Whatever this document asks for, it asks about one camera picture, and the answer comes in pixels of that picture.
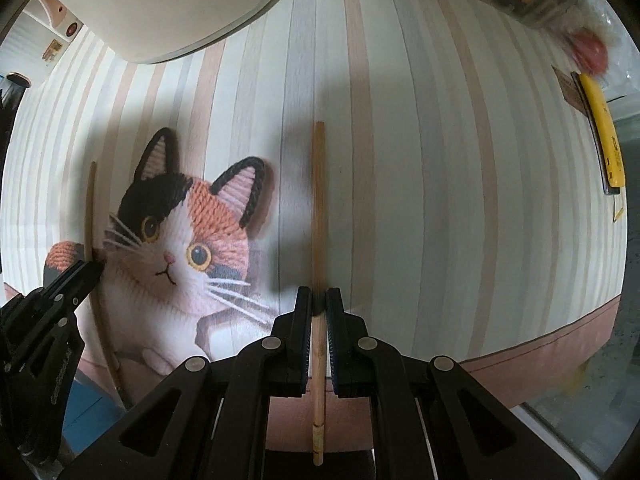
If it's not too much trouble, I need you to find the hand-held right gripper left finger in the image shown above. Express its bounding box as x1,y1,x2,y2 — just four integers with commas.
60,286,314,480

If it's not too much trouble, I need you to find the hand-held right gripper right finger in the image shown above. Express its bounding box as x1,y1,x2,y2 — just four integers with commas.
325,287,584,480

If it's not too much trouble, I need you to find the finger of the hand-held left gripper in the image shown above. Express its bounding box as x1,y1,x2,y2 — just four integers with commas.
0,259,104,412

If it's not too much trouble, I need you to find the wooden chopstick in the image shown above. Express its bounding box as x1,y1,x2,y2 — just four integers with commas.
83,161,124,392
309,121,329,466

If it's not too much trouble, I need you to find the blue cabinet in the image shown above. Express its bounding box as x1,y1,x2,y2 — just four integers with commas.
62,374,127,463

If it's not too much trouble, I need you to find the dark furniture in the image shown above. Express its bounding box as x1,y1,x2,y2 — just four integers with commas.
0,72,29,161

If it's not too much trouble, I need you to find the striped cat print mat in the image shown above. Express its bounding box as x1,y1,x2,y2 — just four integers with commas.
0,0,632,461

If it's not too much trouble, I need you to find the white pink ribbed appliance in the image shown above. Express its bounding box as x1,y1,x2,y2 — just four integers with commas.
15,0,87,66

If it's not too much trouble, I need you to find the yellow utility knife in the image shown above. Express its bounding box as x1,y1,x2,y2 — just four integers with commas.
577,72,627,196

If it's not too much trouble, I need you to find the brown card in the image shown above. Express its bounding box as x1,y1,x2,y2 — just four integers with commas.
552,64,589,111

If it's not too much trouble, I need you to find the red round object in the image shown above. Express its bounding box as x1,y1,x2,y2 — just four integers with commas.
570,32,610,74

